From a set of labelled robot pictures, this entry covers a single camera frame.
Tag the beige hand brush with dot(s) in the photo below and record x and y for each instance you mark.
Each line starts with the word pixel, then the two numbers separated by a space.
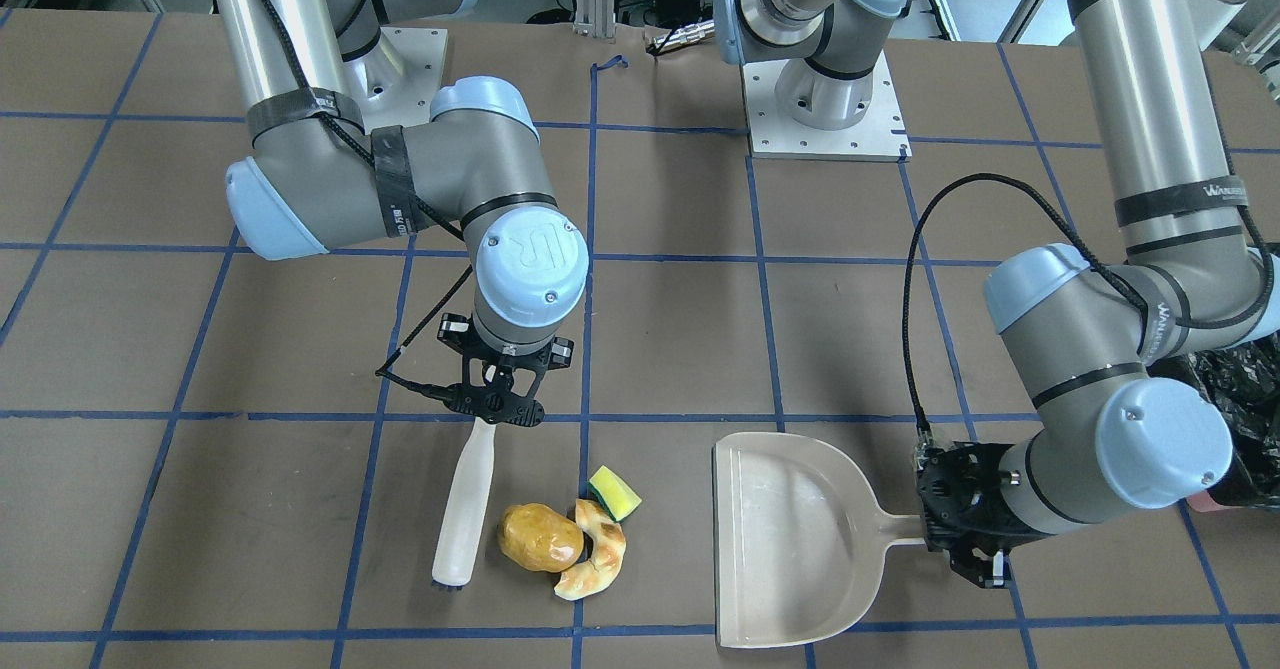
pixel 464 515

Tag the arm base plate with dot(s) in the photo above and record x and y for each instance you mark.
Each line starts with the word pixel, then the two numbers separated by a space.
pixel 395 81
pixel 796 113

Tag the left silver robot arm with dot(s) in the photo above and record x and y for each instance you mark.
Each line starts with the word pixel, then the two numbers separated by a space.
pixel 1082 332

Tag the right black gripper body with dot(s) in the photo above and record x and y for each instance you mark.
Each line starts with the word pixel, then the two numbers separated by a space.
pixel 453 329

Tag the yellow green sponge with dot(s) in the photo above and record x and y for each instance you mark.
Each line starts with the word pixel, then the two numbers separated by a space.
pixel 618 498

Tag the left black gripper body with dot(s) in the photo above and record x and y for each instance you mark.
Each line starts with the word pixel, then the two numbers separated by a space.
pixel 985 527

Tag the beige plastic dustpan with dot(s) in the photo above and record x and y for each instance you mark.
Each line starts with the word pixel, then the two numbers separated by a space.
pixel 800 540

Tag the black bag lined bin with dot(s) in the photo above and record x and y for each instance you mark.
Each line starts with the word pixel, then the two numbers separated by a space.
pixel 1243 383

